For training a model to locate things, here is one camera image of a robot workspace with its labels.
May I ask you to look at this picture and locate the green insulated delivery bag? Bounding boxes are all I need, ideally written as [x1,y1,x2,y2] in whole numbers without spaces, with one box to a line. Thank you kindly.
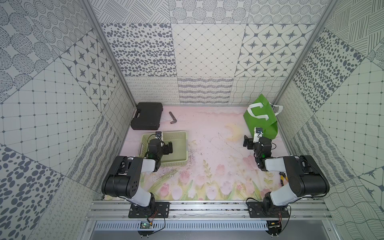
[244,94,283,140]

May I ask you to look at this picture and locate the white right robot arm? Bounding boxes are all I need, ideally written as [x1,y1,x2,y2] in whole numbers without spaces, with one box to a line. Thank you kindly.
[243,136,330,218]

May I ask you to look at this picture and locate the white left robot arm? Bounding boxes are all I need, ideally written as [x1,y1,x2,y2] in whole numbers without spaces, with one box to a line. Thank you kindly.
[102,139,173,219]

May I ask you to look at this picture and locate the light green plastic basket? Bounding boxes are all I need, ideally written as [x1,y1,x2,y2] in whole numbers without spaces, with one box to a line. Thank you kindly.
[139,131,189,167]

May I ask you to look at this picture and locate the grey L-shaped hex key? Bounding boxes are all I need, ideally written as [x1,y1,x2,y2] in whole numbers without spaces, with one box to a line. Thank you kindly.
[169,112,177,124]

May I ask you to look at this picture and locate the black plastic tool case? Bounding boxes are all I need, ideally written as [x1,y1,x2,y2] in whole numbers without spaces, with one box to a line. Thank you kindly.
[131,102,163,130]

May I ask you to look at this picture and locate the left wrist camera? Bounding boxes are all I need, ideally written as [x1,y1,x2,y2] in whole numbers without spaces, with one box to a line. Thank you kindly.
[155,131,163,141]

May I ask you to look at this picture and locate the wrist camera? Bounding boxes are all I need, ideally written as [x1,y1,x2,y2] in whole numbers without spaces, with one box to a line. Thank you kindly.
[253,127,263,143]
[155,131,163,141]

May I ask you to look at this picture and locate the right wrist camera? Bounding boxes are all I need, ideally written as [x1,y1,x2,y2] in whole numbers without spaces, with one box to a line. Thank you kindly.
[253,127,263,143]

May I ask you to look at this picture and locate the yellow handled pliers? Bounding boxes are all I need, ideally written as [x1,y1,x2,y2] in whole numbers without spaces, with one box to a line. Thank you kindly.
[279,172,288,186]

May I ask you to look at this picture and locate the aluminium mounting rail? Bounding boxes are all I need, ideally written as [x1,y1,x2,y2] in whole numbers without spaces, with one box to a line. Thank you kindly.
[85,200,332,232]

